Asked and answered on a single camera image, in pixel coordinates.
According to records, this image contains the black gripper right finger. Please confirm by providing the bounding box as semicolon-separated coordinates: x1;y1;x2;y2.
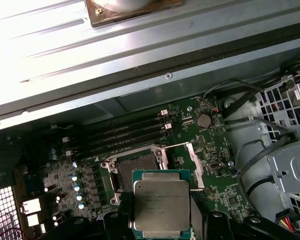
190;192;300;240

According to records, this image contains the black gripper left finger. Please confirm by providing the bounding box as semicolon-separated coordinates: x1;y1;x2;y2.
39;192;135;240

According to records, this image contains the silver CPU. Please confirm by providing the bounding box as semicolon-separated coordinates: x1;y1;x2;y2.
131;169;192;239

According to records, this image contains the metal socket cover frame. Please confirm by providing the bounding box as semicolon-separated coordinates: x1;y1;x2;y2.
153;141;206;192

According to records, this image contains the CPU socket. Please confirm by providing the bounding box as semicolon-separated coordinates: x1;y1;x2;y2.
101;143;170;206

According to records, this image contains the green motherboard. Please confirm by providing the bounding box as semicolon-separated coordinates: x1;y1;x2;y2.
14;96;241;240

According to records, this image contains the small silver port housing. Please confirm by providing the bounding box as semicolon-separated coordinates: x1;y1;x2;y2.
26;213;40;227

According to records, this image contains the large silver port housing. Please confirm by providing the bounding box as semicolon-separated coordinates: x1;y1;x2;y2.
21;198;41;216

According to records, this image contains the grey metal drive cage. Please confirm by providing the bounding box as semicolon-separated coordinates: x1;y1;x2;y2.
236;72;300;240

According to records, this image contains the silver coin cell battery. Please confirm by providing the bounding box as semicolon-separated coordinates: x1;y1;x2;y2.
196;114;212;129

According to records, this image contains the black PC case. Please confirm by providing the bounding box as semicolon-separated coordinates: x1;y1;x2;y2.
0;29;300;240

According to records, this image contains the orange and red wire bundle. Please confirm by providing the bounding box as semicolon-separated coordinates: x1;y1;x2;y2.
274;211;300;232

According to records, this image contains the black cable bundle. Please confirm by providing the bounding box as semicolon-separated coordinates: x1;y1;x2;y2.
223;117;300;201

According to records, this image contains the brown square base plate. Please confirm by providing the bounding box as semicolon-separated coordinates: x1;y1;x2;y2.
84;0;184;28

